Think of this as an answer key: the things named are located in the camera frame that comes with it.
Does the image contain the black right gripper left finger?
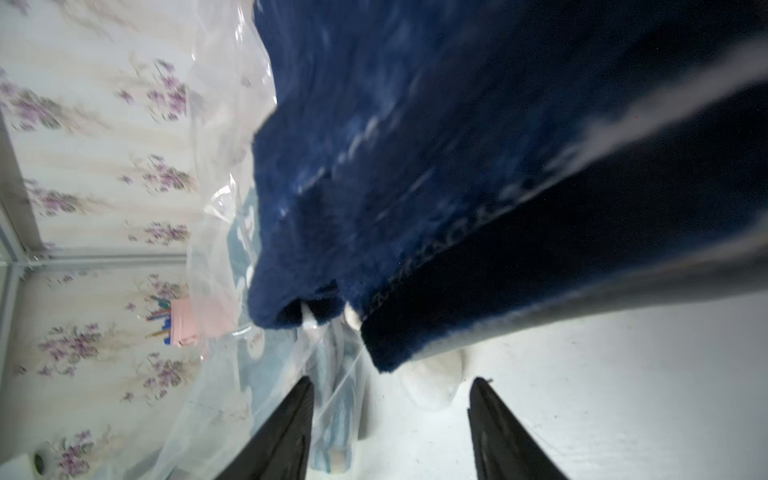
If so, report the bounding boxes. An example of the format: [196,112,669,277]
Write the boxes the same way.
[216,376,314,480]

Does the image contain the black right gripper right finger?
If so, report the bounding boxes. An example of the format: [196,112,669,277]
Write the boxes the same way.
[468,377,567,480]

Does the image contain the clear plastic vacuum bag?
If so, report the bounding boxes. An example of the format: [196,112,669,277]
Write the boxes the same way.
[96,1,368,479]

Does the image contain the navy blue star blanket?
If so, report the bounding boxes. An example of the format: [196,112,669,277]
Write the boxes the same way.
[248,1,767,372]

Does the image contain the light green blanket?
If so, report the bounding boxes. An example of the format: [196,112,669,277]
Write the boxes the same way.
[396,350,465,412]

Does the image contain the pink pen cup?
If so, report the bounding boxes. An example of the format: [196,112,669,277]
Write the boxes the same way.
[169,297,241,347]

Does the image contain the blue pens in cup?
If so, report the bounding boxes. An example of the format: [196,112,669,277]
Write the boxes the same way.
[145,295,172,345]

